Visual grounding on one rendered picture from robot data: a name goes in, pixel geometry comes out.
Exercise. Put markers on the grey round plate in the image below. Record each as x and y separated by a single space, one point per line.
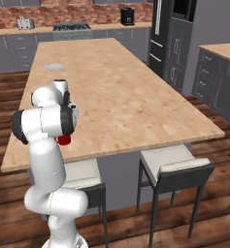
54 67

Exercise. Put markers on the silver toaster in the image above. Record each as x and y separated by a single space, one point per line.
25 23

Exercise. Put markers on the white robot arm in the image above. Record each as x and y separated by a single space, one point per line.
45 161

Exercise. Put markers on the grey tall cabinet with oven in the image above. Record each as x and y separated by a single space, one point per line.
181 48

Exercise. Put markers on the grey wall cupboards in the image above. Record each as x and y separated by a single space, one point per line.
123 1
14 2

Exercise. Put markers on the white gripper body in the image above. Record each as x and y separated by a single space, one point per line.
73 109

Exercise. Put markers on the grey cupboards with drawers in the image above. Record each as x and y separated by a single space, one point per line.
216 84

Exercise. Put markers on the red cup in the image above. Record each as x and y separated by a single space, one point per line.
64 139

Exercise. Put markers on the grey stool with white cushion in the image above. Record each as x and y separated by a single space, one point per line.
171 161
82 174

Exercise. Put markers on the grey stove with hob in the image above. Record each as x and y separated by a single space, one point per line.
72 30

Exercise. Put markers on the grey base cupboards run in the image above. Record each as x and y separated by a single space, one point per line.
16 51

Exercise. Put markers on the black fridge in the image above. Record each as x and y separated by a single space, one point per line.
158 35

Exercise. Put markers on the black coffee machine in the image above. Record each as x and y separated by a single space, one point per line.
127 16

